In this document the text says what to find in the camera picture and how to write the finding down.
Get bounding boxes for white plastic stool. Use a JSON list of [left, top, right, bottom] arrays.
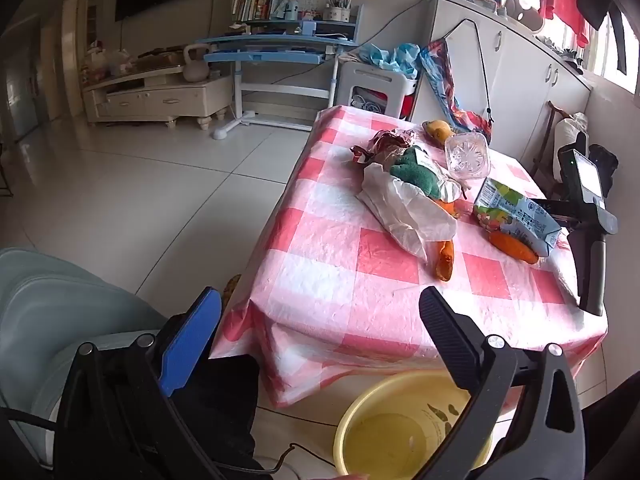
[[337, 60, 418, 121]]

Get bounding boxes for yellow mango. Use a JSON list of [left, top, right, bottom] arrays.
[[424, 120, 453, 142]]

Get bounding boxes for black clothes on chair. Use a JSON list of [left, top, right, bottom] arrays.
[[589, 144, 620, 197]]

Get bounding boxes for clear plastic bottle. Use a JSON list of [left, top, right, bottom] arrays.
[[444, 132, 490, 181]]

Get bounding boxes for blue plastic bag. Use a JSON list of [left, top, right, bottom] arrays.
[[357, 42, 421, 81]]

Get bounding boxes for white cable bundle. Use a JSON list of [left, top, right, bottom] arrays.
[[352, 87, 388, 111]]

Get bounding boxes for blue study desk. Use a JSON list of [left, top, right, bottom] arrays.
[[195, 5, 363, 141]]

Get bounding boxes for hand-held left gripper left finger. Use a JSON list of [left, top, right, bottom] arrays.
[[54, 286, 261, 480]]

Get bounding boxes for wooden chair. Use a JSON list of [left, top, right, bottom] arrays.
[[530, 101, 566, 196]]

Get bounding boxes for pink checkered tablecloth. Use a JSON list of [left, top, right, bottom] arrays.
[[209, 105, 608, 408]]

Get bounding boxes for colourful printed cloth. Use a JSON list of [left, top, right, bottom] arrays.
[[419, 39, 493, 143]]

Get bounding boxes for white paper bag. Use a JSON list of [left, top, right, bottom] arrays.
[[359, 162, 458, 263]]

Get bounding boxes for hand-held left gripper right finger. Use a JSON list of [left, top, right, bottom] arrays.
[[419, 286, 586, 480]]

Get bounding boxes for black cord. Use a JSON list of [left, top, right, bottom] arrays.
[[445, 19, 496, 126]]

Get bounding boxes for cream television cabinet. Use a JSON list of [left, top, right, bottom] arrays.
[[82, 62, 233, 133]]

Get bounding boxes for grey plush toy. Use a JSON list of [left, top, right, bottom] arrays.
[[504, 0, 545, 32]]

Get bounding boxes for green plush toy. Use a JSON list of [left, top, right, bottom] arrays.
[[390, 146, 463, 203]]

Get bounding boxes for white cabinet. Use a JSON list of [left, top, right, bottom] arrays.
[[412, 0, 593, 181]]

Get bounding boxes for white pen holder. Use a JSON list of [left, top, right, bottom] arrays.
[[322, 0, 351, 22]]

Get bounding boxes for cream kettlebell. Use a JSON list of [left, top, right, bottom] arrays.
[[182, 42, 212, 83]]

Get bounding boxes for pale blue plastic chair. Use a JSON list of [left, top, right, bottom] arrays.
[[0, 247, 171, 471]]

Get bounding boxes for red brown snack wrapper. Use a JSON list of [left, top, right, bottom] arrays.
[[350, 129, 426, 166]]

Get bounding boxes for black cable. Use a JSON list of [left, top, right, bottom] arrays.
[[252, 442, 336, 473]]

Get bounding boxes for green drink carton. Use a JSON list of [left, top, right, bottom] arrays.
[[472, 178, 561, 257]]

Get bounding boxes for yellow plastic basin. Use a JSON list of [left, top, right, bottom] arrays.
[[332, 370, 501, 480]]

